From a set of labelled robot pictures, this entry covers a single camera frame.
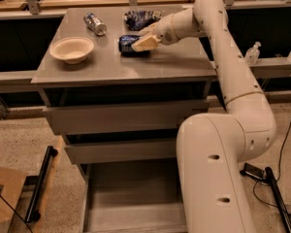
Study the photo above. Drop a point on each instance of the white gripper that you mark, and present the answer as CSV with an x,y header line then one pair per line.
x,y
165,30

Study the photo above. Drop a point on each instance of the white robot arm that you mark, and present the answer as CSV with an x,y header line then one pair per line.
x,y
211,146

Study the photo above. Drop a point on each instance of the grey drawer cabinet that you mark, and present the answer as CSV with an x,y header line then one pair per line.
x,y
107,76

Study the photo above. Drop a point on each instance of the grey top drawer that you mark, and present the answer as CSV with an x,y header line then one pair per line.
x,y
122,117

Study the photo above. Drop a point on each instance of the grey middle drawer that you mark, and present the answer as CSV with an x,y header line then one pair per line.
x,y
121,151

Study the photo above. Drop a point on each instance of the open grey bottom drawer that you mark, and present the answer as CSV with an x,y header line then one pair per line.
x,y
132,197

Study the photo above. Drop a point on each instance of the blue chip bag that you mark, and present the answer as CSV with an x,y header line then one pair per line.
x,y
138,20

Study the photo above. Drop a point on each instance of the white paper bowl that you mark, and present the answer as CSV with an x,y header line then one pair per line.
x,y
72,50

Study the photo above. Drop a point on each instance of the clear sanitizer pump bottle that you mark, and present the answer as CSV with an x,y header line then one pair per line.
x,y
252,54

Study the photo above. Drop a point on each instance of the small black device floor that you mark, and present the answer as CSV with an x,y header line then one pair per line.
x,y
253,172

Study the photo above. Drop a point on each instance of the cardboard box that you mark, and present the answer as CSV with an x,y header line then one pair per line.
x,y
11,184

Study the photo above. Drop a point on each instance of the black bar left floor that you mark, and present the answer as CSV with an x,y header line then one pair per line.
x,y
33,214

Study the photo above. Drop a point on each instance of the black bar floor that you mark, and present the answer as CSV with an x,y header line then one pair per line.
x,y
285,217
33,214

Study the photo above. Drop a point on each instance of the black bar right floor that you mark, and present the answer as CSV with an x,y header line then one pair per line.
x,y
285,217

